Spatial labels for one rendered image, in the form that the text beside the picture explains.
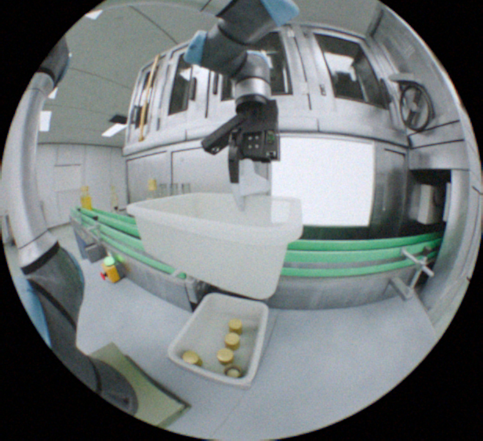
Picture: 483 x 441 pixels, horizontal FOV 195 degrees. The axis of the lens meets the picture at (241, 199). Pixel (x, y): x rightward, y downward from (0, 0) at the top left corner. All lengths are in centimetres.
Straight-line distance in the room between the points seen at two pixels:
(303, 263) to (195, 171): 52
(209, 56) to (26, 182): 36
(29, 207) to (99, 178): 630
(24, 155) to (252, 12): 36
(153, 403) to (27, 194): 37
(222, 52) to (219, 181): 44
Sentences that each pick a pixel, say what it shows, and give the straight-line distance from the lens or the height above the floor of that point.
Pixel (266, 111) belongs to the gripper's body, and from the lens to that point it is 28.
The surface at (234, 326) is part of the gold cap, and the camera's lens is 40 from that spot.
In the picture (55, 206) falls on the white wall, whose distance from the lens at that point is 620.
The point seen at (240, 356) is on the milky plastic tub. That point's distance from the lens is 41.
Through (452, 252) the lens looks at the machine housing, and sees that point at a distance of 69.
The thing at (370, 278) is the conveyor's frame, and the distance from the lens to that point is 54.
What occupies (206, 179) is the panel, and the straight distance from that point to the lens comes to 59.
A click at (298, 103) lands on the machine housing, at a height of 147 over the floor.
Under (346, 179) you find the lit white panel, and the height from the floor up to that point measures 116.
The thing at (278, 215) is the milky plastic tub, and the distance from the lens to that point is 24.
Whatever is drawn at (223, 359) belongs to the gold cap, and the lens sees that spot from 36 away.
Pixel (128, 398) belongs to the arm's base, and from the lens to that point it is 35.
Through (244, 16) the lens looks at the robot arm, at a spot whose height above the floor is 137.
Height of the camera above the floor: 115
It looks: 8 degrees down
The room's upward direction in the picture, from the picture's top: straight up
